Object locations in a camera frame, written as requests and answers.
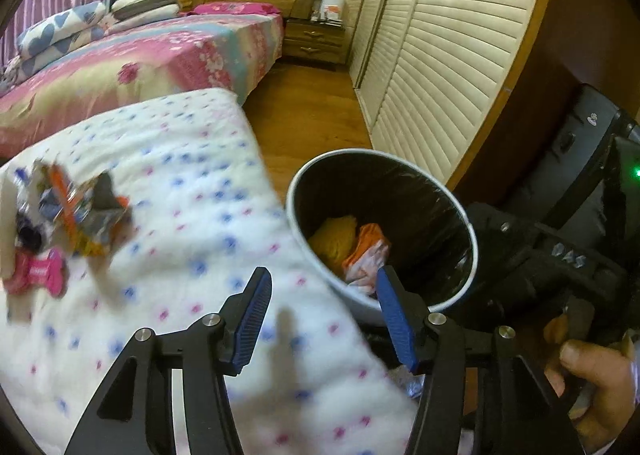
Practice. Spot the blue heart folded quilt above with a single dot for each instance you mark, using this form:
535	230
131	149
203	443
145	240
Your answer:
52	38

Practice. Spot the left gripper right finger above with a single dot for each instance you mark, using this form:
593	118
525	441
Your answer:
518	412

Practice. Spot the pink pillow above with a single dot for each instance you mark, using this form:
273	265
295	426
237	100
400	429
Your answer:
236	7

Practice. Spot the white foam block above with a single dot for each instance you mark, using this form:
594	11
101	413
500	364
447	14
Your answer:
8	200

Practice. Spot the white dotted blanket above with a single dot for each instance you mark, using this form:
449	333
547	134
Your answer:
204	216

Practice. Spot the orange snack wrapper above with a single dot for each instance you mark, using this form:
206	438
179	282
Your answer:
370	254

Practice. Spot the yellow spiky ball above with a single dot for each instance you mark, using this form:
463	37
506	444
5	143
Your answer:
334	242

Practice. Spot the person's right hand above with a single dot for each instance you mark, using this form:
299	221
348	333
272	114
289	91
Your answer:
614	373

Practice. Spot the wooden nightstand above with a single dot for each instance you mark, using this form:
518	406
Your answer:
313	41

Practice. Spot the bed with pink floral sheet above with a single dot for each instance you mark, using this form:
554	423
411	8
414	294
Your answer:
230	51

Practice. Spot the white box on nightstand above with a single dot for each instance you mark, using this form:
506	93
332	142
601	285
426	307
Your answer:
331	11

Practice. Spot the striped grey white pillows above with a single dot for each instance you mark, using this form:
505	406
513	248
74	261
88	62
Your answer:
128	14

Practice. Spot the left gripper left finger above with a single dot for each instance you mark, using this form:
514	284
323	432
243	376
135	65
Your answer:
131	411

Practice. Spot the colourful wrapper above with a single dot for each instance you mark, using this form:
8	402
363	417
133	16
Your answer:
49	204

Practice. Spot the pink toy hairbrush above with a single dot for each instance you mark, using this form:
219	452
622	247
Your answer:
31	271

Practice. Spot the louvred wardrobe doors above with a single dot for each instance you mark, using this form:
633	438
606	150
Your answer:
427	73

